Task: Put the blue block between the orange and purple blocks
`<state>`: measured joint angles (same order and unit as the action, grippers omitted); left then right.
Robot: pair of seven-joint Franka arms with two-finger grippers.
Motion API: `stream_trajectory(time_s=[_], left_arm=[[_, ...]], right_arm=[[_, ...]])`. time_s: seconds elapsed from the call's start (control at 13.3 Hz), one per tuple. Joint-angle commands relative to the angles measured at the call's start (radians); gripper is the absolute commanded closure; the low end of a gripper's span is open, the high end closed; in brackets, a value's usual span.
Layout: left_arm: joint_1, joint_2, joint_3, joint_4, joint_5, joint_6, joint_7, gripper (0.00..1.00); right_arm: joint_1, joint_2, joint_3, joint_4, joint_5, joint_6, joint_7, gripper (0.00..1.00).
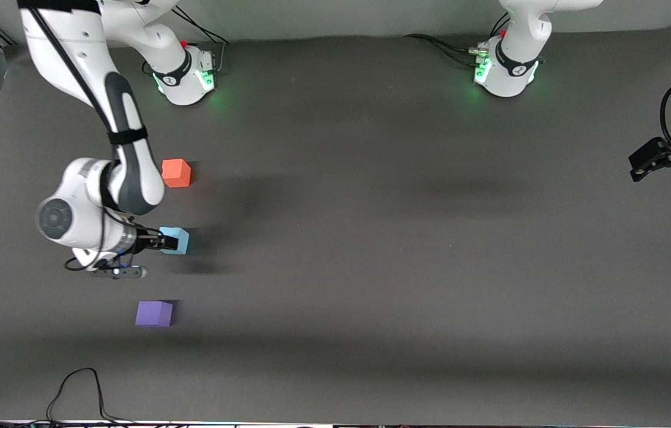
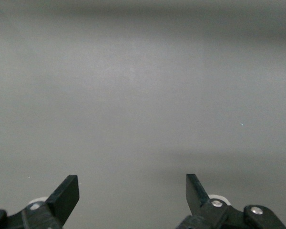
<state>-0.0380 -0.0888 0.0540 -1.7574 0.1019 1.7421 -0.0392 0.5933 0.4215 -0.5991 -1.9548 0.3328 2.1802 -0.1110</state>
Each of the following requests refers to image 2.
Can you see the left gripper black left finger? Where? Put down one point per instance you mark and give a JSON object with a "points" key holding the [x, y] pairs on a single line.
{"points": [[64, 198]]}

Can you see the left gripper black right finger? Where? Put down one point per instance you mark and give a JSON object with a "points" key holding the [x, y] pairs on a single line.
{"points": [[196, 193]]}

